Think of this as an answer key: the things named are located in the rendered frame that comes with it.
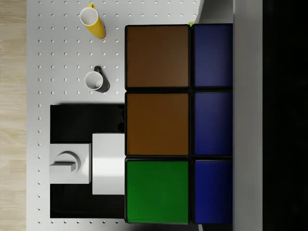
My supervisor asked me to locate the black stove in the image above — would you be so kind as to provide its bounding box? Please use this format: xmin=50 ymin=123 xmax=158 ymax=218
xmin=49 ymin=103 xmax=126 ymax=219

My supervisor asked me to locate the black mug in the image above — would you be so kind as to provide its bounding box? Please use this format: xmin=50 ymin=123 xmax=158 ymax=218
xmin=84 ymin=65 xmax=111 ymax=94

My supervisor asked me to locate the yellow mug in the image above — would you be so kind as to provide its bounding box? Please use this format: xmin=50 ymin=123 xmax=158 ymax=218
xmin=79 ymin=3 xmax=107 ymax=39

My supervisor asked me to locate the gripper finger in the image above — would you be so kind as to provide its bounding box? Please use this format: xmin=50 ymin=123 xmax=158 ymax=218
xmin=197 ymin=224 xmax=234 ymax=231
xmin=197 ymin=0 xmax=234 ymax=24

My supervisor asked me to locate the puzzle cube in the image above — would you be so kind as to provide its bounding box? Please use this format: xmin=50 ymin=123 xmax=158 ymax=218
xmin=124 ymin=21 xmax=234 ymax=225

